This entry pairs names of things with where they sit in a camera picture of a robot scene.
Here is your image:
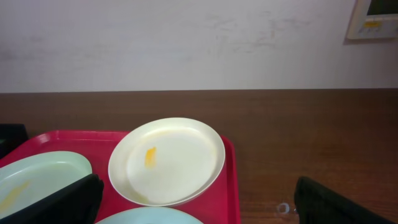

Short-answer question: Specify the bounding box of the red plastic tray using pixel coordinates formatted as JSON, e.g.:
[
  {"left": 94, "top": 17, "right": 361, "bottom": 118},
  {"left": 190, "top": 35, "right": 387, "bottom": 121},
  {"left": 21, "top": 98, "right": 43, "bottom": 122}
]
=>
[{"left": 1, "top": 130, "right": 241, "bottom": 223}]

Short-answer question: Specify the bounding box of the light blue plate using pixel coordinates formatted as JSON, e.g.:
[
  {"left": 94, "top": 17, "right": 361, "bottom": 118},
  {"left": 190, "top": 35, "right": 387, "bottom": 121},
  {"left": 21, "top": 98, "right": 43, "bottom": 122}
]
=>
[{"left": 97, "top": 207, "right": 203, "bottom": 224}]

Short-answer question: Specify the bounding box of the dark green tray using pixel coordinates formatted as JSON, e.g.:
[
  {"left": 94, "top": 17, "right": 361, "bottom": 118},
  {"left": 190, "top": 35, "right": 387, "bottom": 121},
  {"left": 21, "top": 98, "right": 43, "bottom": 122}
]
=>
[{"left": 0, "top": 124, "right": 29, "bottom": 159}]

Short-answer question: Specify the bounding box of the cream white plate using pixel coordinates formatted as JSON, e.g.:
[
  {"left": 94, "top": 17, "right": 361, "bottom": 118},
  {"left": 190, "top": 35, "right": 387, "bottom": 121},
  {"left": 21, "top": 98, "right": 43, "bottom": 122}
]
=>
[{"left": 108, "top": 118, "right": 226, "bottom": 207}]

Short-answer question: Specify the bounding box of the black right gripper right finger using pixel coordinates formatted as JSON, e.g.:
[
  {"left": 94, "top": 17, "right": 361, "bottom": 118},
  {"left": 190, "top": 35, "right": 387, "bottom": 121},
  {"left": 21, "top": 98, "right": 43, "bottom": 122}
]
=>
[{"left": 294, "top": 177, "right": 394, "bottom": 224}]

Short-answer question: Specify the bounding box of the light green plate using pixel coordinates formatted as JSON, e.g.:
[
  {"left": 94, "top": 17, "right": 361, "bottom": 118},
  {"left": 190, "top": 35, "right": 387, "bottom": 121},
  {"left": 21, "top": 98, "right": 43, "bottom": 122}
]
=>
[{"left": 1, "top": 151, "right": 92, "bottom": 218}]

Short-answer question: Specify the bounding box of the white wall control panel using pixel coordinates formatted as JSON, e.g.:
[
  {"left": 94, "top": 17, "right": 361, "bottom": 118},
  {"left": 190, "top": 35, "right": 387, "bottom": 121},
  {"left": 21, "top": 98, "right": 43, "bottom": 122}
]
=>
[{"left": 346, "top": 0, "right": 397, "bottom": 40}]

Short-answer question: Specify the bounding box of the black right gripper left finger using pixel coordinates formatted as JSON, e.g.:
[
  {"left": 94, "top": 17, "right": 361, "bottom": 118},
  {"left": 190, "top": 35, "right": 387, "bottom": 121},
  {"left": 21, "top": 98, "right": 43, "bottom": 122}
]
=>
[{"left": 1, "top": 174, "right": 104, "bottom": 224}]

